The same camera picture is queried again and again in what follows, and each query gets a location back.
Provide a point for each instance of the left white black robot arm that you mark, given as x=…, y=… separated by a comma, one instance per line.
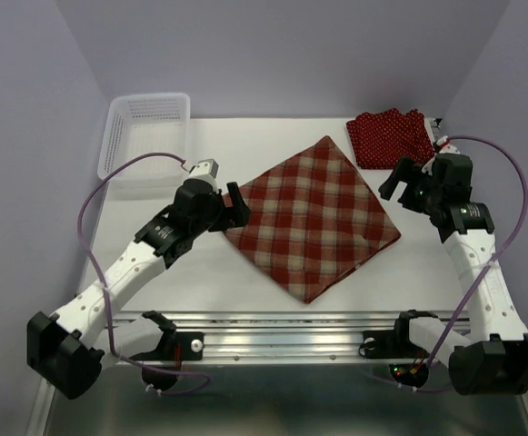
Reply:
x=67, y=347

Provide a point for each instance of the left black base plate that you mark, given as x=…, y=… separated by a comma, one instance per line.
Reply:
x=178, y=347

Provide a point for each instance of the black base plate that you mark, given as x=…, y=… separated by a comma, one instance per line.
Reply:
x=178, y=347
x=389, y=344

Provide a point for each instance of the aluminium rail frame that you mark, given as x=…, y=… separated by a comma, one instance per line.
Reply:
x=265, y=352

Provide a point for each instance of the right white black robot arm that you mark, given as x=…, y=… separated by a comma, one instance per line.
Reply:
x=493, y=358

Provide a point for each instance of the white plastic basket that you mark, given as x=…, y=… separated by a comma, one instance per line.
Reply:
x=140, y=124

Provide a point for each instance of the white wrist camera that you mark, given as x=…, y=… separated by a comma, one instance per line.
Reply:
x=441, y=146
x=206, y=171

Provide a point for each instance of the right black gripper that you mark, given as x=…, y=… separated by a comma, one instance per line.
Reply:
x=403, y=171

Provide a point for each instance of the red cream plaid skirt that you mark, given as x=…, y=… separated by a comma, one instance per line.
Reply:
x=314, y=221

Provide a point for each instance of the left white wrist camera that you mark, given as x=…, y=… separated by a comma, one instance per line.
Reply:
x=206, y=171

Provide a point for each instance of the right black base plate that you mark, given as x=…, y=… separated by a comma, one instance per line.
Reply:
x=389, y=344

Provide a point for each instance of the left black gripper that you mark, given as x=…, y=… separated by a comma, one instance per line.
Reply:
x=238, y=214

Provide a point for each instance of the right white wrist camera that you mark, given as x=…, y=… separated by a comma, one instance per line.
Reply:
x=441, y=146

